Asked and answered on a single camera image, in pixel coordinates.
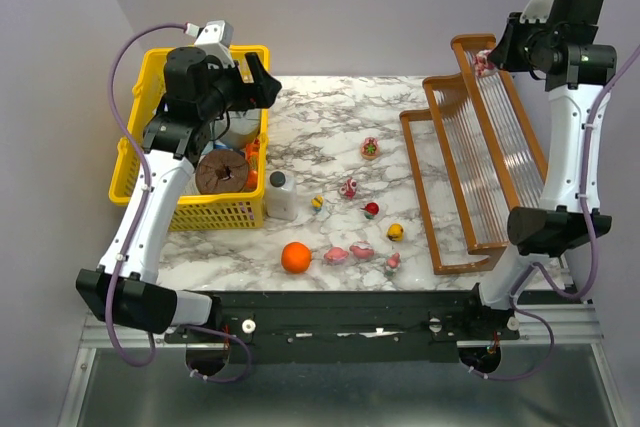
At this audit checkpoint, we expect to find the red white bear toy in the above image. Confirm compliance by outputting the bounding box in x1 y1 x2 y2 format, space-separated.
472 49 497 78

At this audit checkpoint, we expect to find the yellow plastic basket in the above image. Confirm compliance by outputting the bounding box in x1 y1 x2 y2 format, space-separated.
109 45 270 231

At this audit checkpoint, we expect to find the white bottle black cap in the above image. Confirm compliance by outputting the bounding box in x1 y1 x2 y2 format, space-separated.
264 170 297 221

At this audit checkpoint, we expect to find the pink strawberry bear toy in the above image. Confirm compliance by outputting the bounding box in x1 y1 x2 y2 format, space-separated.
339 177 357 199

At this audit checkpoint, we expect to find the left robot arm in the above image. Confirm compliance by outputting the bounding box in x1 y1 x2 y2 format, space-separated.
76 46 281 334

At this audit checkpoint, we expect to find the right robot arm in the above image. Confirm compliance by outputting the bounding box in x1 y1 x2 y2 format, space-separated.
478 12 617 311

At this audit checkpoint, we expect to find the brown tiered wooden shelf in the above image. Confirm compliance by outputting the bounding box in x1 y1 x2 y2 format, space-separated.
399 33 547 275

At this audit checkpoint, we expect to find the grey tape roll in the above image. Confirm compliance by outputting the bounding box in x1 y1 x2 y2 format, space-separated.
213 110 261 149

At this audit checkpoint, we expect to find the orange bottle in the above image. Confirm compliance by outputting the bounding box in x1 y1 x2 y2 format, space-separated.
243 138 261 192

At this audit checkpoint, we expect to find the brown tape roll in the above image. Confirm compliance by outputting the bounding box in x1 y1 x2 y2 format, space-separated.
195 149 249 195

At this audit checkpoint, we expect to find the small minion toy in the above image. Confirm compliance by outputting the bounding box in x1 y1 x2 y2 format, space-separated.
311 195 324 213

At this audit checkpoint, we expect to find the red hat figure toy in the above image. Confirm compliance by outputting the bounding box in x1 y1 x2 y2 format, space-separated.
362 202 380 220

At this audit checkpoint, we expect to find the orange fruit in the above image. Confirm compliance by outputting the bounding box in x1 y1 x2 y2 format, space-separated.
281 242 312 274

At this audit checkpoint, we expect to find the pink round toy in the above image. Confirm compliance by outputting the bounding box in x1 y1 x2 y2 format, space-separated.
323 247 350 265

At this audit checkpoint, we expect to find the pink white toy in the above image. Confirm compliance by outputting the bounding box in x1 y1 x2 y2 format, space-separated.
349 241 375 260

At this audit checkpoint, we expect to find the yellow duck toy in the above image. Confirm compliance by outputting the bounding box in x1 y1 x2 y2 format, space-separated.
386 223 404 242

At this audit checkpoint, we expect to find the pink bunny figure toy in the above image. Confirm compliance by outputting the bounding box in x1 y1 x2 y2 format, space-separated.
384 252 401 278

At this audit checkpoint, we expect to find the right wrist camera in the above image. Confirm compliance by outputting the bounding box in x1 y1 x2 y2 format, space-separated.
518 0 604 28

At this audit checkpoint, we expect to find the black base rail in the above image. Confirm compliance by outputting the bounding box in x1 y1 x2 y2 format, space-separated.
164 289 521 366

